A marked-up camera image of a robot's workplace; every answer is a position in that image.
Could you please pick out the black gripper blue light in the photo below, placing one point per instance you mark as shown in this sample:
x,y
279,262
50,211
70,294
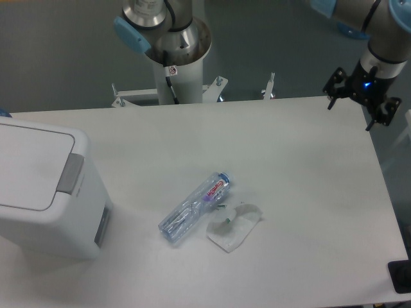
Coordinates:
x,y
365,88

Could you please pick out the white push-button trash can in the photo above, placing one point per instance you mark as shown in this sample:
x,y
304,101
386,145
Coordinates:
x,y
53,199

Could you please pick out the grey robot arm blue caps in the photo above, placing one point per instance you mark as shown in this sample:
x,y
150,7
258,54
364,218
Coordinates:
x,y
142,23

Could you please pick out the black device at table corner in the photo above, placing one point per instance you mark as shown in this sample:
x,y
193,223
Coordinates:
x,y
400,276

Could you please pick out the crumpled clear plastic wrapper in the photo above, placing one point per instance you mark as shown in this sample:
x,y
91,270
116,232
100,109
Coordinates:
x,y
231,225

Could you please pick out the clear plastic water bottle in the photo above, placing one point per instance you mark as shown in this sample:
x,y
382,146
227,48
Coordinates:
x,y
202,200

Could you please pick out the blue object at left edge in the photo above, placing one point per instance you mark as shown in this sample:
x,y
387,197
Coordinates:
x,y
4,113

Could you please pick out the white frame at right edge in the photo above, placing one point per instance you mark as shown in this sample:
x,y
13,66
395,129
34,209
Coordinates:
x,y
402,139

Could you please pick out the white pedestal base frame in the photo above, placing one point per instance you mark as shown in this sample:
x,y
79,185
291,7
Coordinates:
x,y
172,94

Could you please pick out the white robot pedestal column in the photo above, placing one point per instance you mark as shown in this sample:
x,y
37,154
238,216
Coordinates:
x,y
180,54

